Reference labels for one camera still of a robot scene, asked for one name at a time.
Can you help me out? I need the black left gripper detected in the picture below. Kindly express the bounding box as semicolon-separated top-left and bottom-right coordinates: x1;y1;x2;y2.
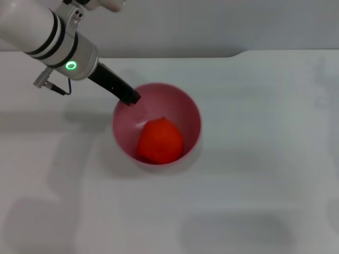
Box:
88;61;141;107

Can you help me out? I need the soft orange toy fruit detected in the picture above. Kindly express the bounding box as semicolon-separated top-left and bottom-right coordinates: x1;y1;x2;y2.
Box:
136;116;185;165

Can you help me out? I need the pink plastic bowl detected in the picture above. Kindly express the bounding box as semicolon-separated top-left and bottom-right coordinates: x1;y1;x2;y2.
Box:
112;83;203;170

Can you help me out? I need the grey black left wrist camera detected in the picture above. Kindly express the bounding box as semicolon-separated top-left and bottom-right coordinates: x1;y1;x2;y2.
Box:
62;0;126;13

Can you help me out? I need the thin dark left arm cable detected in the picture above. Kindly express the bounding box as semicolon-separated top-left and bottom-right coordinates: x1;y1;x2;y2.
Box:
32;68;73;96

